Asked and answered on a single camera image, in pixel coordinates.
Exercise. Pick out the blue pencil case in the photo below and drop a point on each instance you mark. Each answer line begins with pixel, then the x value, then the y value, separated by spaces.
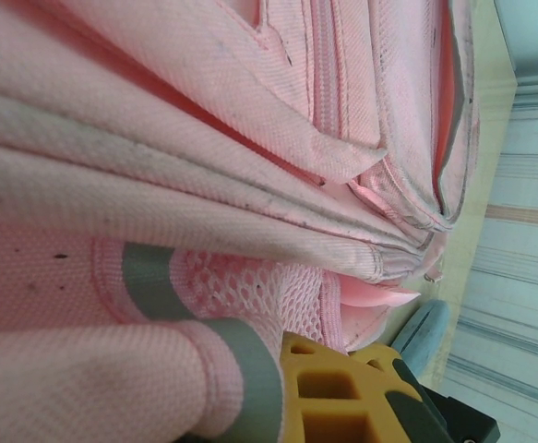
pixel 423 332

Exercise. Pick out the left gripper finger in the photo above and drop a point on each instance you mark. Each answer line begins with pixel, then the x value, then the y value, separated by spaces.
pixel 333 397

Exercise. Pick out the pink backpack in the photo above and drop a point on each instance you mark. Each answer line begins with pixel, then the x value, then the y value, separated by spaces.
pixel 158 138

